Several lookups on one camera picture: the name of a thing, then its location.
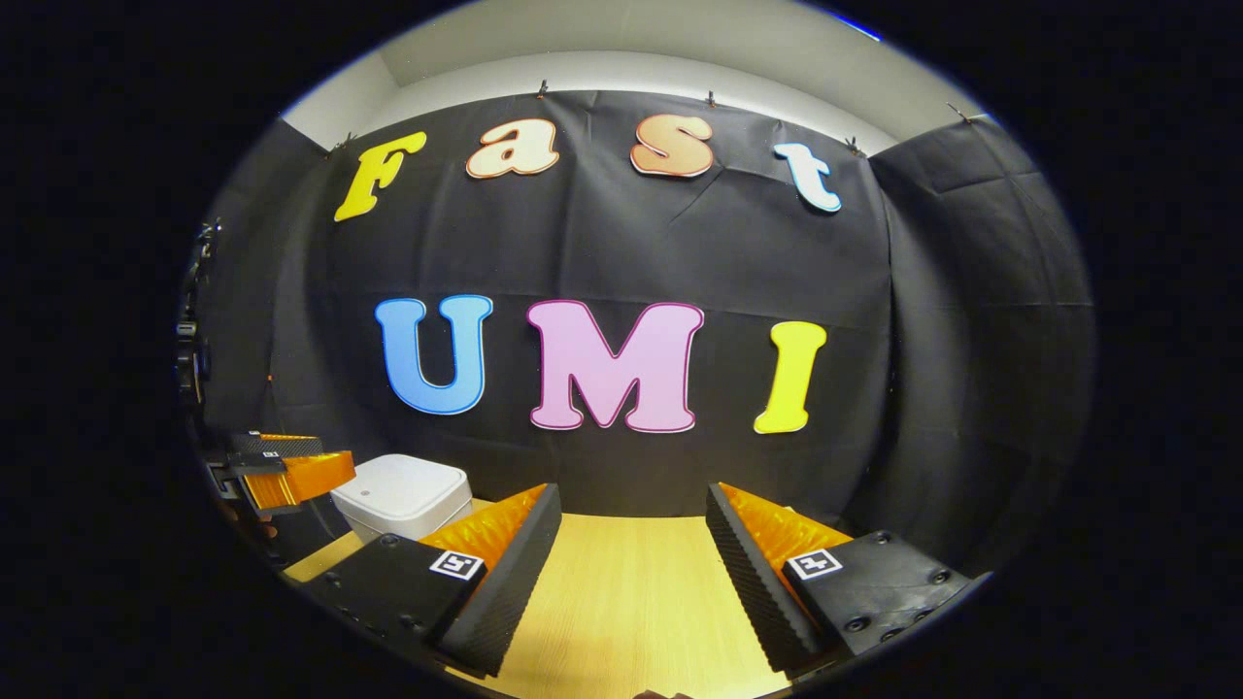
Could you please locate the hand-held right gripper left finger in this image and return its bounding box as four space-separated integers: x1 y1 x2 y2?
316 483 564 679

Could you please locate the wooden desktop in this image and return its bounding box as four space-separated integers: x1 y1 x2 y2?
282 500 826 699

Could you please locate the white desktop garbage bin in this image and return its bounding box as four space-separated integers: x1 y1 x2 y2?
330 453 474 545

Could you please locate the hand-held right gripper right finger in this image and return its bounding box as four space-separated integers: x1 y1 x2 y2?
705 483 975 678

